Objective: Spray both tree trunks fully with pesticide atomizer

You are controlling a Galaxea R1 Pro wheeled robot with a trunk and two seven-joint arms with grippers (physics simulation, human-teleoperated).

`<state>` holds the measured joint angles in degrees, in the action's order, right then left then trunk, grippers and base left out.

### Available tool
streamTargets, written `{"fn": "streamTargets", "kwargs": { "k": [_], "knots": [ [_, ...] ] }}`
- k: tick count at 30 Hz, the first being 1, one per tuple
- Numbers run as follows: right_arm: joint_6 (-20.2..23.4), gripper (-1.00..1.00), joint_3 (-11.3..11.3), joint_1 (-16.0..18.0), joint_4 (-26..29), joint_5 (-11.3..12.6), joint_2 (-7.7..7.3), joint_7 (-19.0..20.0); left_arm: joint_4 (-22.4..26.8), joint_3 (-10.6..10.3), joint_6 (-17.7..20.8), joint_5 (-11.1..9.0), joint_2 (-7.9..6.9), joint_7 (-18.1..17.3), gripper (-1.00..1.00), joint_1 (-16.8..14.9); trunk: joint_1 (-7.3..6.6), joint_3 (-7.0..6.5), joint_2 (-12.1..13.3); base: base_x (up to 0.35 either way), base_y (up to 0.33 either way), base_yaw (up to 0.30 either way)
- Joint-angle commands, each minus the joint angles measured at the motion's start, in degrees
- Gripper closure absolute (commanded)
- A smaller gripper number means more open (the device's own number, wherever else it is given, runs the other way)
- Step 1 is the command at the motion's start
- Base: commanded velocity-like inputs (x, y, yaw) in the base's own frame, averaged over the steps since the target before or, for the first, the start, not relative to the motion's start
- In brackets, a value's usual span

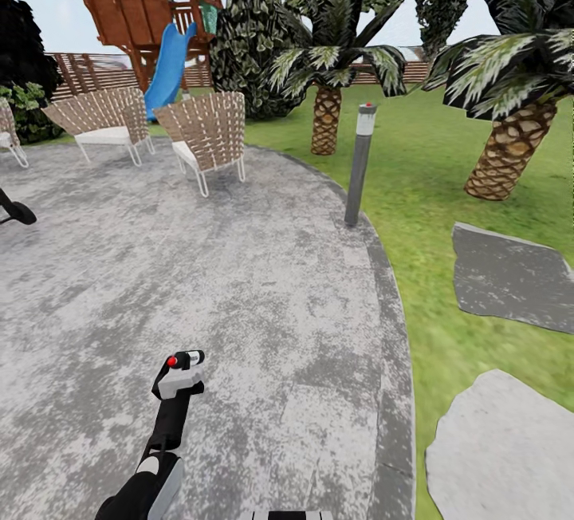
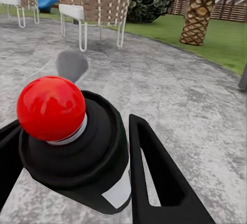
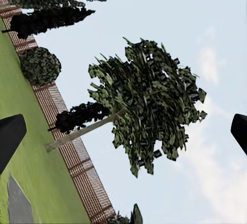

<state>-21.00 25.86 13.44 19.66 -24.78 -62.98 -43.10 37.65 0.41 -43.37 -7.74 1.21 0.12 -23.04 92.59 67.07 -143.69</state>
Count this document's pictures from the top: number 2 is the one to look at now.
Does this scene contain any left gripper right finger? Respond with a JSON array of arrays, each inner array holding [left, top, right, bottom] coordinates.
[[129, 114, 216, 224]]

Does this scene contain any pesticide atomizer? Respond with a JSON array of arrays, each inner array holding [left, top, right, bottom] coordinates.
[[16, 50, 132, 215]]

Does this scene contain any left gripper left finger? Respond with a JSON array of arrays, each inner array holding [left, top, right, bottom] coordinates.
[[0, 119, 24, 211]]

